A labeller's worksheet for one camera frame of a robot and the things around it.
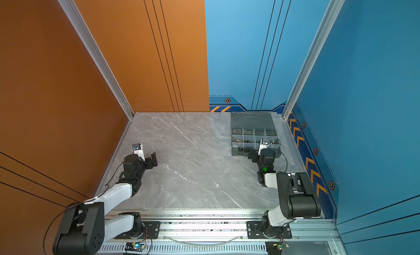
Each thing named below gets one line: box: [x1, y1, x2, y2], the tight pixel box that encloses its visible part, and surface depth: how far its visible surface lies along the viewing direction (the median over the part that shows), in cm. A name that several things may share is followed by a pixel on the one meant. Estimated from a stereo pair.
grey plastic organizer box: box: [230, 111, 282, 158], surface depth 107 cm
